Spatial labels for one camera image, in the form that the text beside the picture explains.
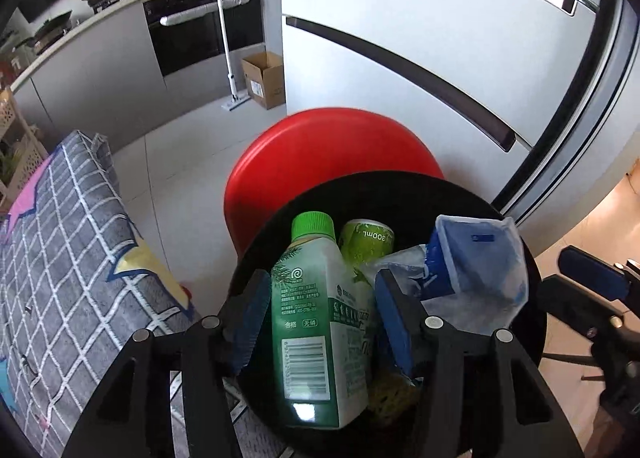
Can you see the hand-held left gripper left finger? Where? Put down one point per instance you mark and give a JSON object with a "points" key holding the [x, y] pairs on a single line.
{"points": [[250, 323]]}

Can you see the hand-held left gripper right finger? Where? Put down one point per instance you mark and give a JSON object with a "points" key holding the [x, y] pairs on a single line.
{"points": [[395, 323]]}

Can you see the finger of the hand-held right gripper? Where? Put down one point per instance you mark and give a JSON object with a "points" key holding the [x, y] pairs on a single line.
{"points": [[565, 303], [595, 273]]}

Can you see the green white plastic bottle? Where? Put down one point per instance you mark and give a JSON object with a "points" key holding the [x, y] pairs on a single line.
{"points": [[310, 328]]}

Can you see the yellow foam fruit net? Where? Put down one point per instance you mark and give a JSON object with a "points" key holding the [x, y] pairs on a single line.
{"points": [[390, 398]]}

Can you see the black round bin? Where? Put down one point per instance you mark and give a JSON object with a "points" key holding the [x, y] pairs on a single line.
{"points": [[400, 198]]}

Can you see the green drink can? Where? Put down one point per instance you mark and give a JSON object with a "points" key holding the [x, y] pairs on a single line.
{"points": [[362, 245]]}

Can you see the blue white plastic pouch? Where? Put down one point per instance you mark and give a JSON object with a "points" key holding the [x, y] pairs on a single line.
{"points": [[480, 278]]}

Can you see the red plastic stool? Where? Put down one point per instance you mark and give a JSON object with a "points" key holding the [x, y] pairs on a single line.
{"points": [[325, 147]]}

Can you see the grey checked star tablecloth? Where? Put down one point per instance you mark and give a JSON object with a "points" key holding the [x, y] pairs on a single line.
{"points": [[75, 248]]}

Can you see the brown cardboard box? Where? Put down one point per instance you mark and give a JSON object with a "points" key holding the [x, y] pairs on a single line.
{"points": [[265, 80]]}

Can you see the black built-in oven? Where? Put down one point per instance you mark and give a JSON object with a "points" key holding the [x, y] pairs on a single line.
{"points": [[185, 47]]}

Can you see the beige plastic storage cart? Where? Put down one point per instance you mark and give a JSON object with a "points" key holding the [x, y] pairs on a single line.
{"points": [[20, 157]]}

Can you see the white refrigerator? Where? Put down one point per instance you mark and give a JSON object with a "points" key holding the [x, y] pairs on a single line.
{"points": [[400, 37]]}

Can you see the grey kitchen counter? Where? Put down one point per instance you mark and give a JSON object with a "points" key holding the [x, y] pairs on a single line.
{"points": [[90, 82]]}

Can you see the white stick mop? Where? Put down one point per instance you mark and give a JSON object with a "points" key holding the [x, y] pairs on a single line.
{"points": [[222, 27]]}

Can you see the grey sliding door frame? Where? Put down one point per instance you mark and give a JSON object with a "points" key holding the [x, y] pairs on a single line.
{"points": [[590, 112]]}

